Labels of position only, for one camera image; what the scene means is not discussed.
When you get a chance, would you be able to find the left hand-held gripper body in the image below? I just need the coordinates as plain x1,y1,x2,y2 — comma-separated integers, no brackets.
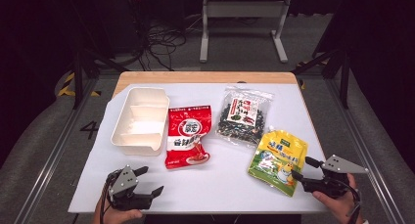
105,164,155,212

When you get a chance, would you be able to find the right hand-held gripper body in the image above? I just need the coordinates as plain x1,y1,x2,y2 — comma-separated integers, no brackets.
301,154,369,200

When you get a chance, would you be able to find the yellow green spout pouch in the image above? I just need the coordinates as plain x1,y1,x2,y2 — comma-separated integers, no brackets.
247,125,309,198

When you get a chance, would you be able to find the cream divided plastic box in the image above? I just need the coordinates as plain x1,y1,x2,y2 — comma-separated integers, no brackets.
111,86,170,157

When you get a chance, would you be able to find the red seasoning packet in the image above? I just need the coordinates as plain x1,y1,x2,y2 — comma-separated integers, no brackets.
164,105,213,170

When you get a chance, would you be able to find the person's right hand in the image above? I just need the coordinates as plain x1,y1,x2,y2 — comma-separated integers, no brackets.
312,173,360,224

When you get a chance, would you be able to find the person's left hand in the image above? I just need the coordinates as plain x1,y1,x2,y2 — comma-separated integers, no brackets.
93,198,144,224

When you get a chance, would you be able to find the white table sheet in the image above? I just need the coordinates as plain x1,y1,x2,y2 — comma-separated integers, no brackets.
68,82,329,215

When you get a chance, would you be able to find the clear dried seaweed packet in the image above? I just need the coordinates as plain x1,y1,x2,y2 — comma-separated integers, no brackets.
215,85,274,149

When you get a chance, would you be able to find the black metal stand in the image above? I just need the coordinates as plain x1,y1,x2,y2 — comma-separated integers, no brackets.
291,37,351,111
69,0,128,111

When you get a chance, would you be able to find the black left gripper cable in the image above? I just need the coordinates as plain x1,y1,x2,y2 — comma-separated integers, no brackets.
99,171,115,224

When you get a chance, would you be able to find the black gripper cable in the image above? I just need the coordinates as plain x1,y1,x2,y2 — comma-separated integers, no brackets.
344,182,364,224
99,171,115,224

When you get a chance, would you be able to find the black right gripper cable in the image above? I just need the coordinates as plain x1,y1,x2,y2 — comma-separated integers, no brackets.
344,182,364,224

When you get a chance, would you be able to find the aluminium floor rail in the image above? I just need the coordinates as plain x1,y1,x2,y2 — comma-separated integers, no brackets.
13,76,99,224
326,78,405,224

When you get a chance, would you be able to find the tangle of black floor cables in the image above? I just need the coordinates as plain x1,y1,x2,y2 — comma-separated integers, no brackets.
130,0,204,71

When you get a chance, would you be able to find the white metal table frame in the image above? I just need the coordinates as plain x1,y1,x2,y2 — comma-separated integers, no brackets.
199,0,293,64

